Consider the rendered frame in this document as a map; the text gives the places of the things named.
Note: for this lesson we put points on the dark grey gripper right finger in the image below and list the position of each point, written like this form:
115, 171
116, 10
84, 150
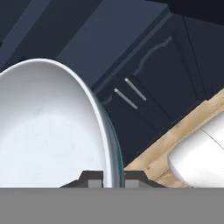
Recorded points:
134, 177

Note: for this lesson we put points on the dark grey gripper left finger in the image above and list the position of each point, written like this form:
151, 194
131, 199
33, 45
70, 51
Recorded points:
92, 177

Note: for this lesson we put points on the white bowl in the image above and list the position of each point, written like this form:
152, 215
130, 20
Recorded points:
49, 125

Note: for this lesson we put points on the dark navy arched cabinet door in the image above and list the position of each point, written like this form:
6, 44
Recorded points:
169, 73
137, 128

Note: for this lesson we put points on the dark navy cabinet side panel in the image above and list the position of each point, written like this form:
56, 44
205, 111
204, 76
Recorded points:
208, 55

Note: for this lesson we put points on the white rounded object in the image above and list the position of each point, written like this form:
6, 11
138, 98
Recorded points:
198, 157

